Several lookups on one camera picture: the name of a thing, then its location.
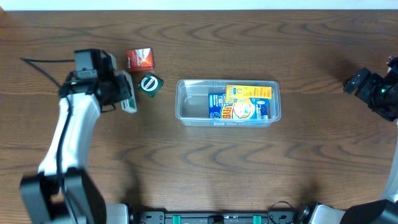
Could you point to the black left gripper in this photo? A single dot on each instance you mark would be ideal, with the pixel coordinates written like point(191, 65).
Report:
point(126, 91)

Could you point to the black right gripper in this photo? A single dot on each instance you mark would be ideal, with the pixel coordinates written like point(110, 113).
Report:
point(352, 83)

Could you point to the red medicine box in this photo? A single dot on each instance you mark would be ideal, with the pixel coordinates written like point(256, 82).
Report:
point(140, 60)

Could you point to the white Panadol box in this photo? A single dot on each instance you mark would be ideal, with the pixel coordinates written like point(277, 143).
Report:
point(129, 105)

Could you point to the green Zam-Buk box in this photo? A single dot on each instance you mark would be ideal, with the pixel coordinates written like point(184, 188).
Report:
point(150, 84)

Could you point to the clear plastic container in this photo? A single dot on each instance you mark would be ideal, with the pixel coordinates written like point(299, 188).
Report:
point(191, 103)

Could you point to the blue cooling patch box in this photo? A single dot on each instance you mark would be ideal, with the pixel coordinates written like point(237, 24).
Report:
point(223, 107)

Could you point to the yellow cough syrup box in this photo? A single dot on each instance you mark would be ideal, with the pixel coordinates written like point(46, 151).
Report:
point(244, 91)

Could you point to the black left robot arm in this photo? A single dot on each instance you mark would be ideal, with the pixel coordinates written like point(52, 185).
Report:
point(62, 191)

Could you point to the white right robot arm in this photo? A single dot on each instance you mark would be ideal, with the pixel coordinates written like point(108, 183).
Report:
point(379, 94)

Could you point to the black mounting rail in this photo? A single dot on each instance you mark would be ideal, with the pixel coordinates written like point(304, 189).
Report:
point(272, 217)

